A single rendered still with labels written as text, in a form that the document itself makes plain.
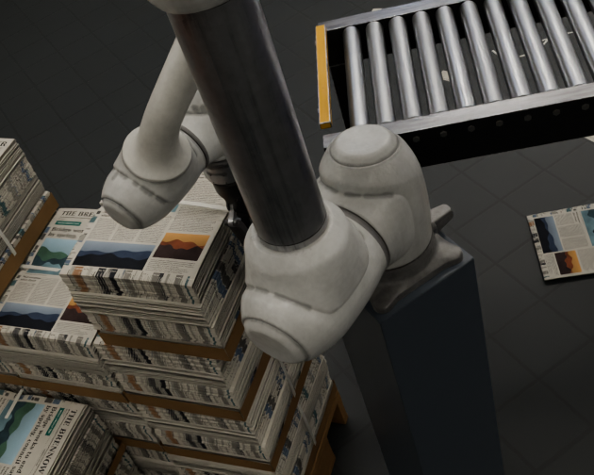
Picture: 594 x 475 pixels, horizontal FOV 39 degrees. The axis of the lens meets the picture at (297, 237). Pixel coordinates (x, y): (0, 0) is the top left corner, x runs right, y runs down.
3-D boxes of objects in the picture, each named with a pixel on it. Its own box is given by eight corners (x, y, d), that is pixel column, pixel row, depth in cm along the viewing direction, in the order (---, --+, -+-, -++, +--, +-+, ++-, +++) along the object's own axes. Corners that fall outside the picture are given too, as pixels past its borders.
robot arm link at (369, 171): (451, 214, 141) (434, 113, 126) (401, 293, 132) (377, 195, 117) (367, 192, 150) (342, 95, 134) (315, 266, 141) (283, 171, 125)
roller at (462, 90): (453, 118, 200) (470, 106, 197) (430, 11, 232) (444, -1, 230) (467, 129, 202) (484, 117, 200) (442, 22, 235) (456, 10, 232)
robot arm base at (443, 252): (485, 245, 142) (482, 222, 139) (381, 317, 137) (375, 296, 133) (418, 192, 155) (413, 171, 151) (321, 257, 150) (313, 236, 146)
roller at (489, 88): (511, 109, 198) (496, 123, 201) (480, 4, 231) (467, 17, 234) (496, 100, 196) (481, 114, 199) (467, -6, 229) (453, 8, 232)
